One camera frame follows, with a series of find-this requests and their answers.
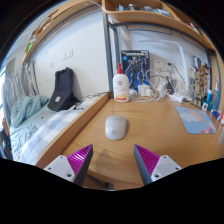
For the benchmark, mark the colourful model kit box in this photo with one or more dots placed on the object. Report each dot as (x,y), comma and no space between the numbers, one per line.
(197,63)

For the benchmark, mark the tan robot model figure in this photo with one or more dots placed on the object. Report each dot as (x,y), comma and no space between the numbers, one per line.
(200,86)

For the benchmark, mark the blue robot model kit box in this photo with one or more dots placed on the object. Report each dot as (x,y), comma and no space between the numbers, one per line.
(135,68)

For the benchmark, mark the small white cube clock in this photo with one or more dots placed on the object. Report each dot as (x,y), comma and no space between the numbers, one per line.
(205,106)

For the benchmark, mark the teal blanket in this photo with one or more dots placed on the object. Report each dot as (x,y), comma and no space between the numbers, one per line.
(25,106)

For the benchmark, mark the white red-pump lotion bottle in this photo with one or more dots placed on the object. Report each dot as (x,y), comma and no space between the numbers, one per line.
(121,87)

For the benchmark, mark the light grey computer mouse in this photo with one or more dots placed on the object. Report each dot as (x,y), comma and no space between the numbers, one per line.
(115,127)

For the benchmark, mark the wooden wall shelf with items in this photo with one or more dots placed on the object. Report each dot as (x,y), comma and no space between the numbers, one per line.
(53,28)

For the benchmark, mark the bed with checked sheet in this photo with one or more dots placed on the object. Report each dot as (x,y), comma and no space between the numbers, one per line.
(46,130)

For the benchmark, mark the white desk lamp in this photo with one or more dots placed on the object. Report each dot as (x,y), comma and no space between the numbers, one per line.
(182,63)

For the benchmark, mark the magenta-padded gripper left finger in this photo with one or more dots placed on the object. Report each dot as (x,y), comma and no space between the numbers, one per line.
(59,165)

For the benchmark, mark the wooden shelf unit with items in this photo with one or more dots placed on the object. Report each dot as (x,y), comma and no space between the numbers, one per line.
(150,15)

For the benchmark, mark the white power adapter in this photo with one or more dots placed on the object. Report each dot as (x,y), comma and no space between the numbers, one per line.
(144,90)

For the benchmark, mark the black bag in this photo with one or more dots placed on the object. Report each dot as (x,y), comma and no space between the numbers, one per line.
(61,90)

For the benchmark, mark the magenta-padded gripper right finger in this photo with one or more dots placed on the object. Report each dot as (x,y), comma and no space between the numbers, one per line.
(165,165)

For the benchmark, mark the white power strip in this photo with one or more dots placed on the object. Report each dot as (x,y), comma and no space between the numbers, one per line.
(176,98)

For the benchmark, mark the blue spray bottle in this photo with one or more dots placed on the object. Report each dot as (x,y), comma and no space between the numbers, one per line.
(216,96)

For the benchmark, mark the pastel printed mouse pad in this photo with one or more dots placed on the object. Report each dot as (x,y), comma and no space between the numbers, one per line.
(196,120)

